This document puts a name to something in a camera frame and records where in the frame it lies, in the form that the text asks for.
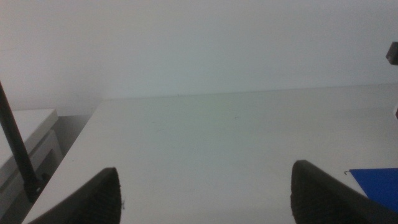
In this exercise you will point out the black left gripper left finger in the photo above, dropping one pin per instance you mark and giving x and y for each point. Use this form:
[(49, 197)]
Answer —
[(96, 199)]

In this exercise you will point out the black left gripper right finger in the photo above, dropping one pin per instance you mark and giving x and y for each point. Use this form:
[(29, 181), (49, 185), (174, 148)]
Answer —
[(320, 199)]

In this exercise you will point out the blue rectangular mat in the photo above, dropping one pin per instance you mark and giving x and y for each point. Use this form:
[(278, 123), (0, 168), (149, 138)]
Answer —
[(382, 185)]

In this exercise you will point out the black stand pole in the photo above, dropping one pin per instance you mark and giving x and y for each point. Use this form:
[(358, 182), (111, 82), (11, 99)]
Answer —
[(17, 146)]

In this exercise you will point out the white cabinet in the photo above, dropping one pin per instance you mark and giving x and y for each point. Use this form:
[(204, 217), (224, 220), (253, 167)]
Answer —
[(34, 124)]

